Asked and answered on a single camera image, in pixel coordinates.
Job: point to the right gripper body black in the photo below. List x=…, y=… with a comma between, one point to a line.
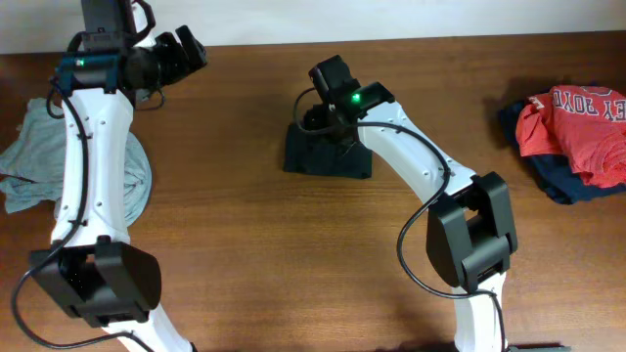
x=324, y=126

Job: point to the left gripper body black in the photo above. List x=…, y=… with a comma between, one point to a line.
x=167, y=62

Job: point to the black t-shirt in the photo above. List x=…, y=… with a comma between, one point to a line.
x=318, y=156

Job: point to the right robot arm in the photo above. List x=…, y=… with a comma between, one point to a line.
x=470, y=230

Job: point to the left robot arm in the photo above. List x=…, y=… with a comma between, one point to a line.
x=91, y=270

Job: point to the grey t-shirt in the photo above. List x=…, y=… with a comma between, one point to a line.
x=34, y=165

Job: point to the navy blue garment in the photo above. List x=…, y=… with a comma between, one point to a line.
x=552, y=171

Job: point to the red printed t-shirt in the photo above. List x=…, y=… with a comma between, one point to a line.
x=586, y=124

